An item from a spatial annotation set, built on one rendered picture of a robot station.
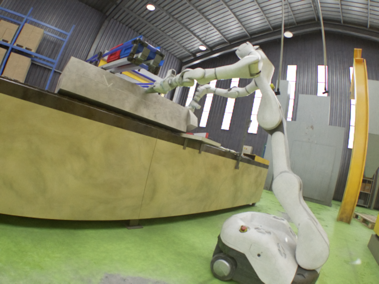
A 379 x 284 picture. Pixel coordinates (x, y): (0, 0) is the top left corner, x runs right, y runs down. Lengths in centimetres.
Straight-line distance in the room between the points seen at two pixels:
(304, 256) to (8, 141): 158
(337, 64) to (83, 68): 1188
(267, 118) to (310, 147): 562
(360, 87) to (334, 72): 705
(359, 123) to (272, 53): 975
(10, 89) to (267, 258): 146
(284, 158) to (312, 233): 45
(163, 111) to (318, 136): 597
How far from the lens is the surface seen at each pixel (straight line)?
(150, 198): 143
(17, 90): 106
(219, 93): 179
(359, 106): 467
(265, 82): 129
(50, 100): 105
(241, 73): 92
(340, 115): 1079
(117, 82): 118
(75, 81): 109
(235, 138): 1172
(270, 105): 115
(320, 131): 684
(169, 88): 108
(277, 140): 113
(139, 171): 129
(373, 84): 914
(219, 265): 109
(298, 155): 669
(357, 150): 440
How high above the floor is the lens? 67
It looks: 3 degrees up
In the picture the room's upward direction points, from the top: 14 degrees clockwise
